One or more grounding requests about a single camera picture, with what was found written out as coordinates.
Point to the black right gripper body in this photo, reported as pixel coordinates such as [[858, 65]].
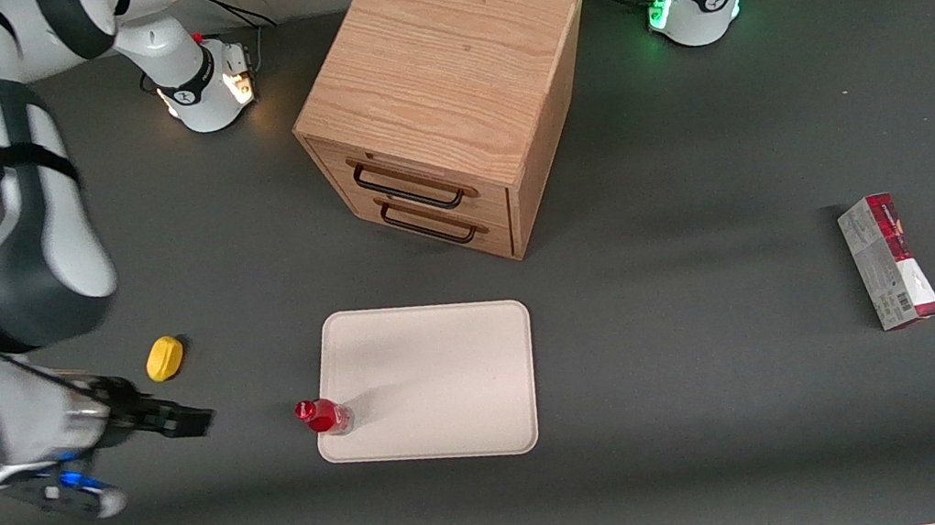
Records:
[[122, 412]]

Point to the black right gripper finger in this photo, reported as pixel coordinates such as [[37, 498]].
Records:
[[193, 422], [155, 406]]

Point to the small red coke bottle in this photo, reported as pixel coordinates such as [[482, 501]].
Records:
[[323, 415]]

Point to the beige rectangular tray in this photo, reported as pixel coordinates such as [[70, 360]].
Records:
[[439, 382]]

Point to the yellow plastic lemon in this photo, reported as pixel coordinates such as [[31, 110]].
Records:
[[165, 358]]

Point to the red tartan cardboard box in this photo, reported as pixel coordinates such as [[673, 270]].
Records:
[[889, 260]]

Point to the wooden drawer front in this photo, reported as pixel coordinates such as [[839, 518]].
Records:
[[434, 226], [408, 174]]

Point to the wooden two-drawer cabinet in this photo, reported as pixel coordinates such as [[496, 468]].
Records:
[[436, 54]]

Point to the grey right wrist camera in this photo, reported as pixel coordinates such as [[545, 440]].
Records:
[[66, 489]]

